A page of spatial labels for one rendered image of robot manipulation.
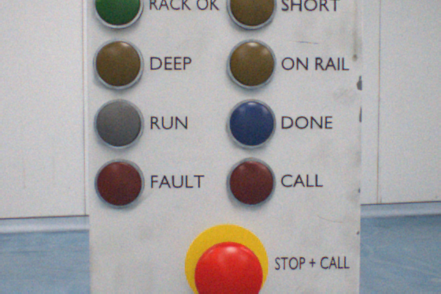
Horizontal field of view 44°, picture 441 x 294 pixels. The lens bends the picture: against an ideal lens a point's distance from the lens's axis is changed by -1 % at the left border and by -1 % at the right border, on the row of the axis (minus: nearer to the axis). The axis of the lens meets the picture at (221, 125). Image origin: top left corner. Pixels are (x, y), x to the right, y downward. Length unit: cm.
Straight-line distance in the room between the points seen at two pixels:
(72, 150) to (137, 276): 383
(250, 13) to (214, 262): 15
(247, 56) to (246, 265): 12
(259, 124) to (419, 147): 453
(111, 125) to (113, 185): 4
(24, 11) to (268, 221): 395
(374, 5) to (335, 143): 435
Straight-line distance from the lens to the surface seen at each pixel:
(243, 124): 32
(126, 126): 33
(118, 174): 33
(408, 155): 480
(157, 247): 34
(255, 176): 33
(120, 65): 33
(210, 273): 32
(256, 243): 34
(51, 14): 421
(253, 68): 33
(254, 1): 33
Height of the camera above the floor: 99
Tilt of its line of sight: 3 degrees down
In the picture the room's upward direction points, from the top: straight up
